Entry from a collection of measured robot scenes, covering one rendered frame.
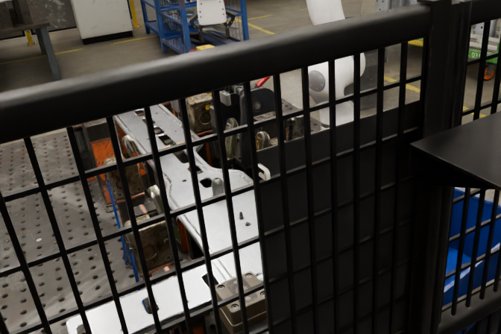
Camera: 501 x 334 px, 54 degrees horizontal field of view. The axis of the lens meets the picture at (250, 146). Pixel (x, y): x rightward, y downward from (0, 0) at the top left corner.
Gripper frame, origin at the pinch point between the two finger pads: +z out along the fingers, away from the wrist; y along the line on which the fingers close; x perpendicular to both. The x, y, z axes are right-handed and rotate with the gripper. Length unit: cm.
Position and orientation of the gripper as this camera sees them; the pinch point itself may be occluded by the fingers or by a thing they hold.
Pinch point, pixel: (215, 37)
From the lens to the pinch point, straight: 186.1
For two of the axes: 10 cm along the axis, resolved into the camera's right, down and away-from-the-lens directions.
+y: -9.9, 1.4, -0.8
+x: 1.3, 4.2, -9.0
